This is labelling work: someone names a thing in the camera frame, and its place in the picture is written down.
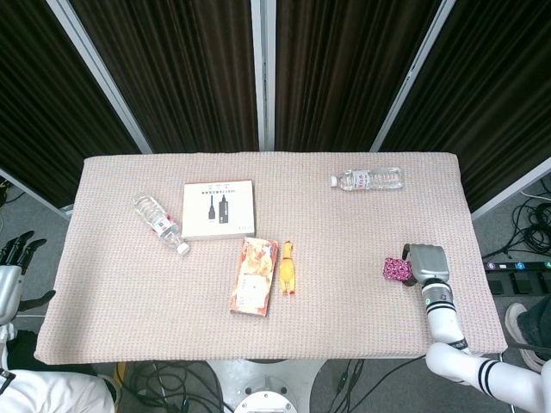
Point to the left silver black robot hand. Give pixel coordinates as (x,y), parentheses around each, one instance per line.
(8,292)

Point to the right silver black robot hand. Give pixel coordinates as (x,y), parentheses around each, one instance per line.
(430,264)

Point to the pink patterned card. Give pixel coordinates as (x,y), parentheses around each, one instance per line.
(395,269)

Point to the white grey robot base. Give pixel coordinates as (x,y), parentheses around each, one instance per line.
(267,378)

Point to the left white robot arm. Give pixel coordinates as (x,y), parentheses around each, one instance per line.
(3,337)

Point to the white sneaker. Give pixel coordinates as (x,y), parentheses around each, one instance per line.
(514,318)

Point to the clear water bottle red print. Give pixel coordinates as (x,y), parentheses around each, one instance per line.
(370,178)

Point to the dark trouser leg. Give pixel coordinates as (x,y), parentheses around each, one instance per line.
(536,318)

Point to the yellow floor tape strip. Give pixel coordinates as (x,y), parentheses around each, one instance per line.
(121,368)

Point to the yellow rubber chicken toy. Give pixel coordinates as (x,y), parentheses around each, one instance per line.
(287,271)

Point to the clear water bottle white label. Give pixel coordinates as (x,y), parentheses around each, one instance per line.
(159,223)

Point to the pink woven table cloth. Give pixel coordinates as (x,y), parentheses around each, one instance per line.
(172,322)

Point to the orange cookie box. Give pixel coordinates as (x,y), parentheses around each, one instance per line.
(254,275)

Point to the dark brown curtain panel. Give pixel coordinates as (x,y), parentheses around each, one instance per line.
(43,107)
(495,94)
(344,73)
(181,73)

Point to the white flat product box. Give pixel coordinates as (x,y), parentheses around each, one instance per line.
(219,211)

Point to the grey metal partition rail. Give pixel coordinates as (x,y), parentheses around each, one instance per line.
(34,191)
(512,187)

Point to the grey metal partition post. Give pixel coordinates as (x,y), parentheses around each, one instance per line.
(263,77)
(409,81)
(103,81)

